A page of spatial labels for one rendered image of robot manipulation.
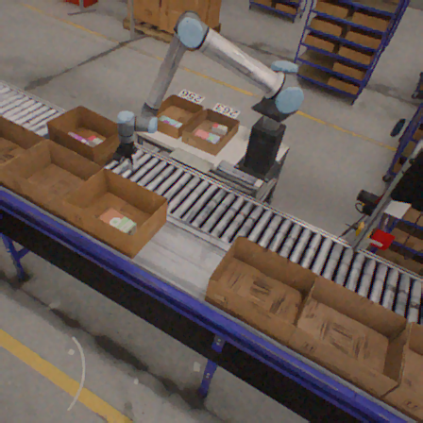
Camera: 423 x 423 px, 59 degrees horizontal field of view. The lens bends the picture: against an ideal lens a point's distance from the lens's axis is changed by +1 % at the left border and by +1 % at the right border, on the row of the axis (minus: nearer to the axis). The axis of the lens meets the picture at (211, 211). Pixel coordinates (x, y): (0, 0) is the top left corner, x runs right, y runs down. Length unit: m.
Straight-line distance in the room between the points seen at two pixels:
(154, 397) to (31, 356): 0.78
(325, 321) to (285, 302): 0.19
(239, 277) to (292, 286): 0.25
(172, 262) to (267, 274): 0.46
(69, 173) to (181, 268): 0.88
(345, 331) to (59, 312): 1.79
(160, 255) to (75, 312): 1.05
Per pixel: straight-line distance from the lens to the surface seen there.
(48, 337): 2.64
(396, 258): 2.95
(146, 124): 2.14
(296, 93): 2.05
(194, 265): 1.78
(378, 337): 1.85
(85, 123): 2.80
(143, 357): 2.51
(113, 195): 2.06
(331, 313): 1.81
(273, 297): 1.75
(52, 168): 2.28
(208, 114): 2.95
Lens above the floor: 2.32
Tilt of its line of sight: 46 degrees down
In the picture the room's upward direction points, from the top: 11 degrees clockwise
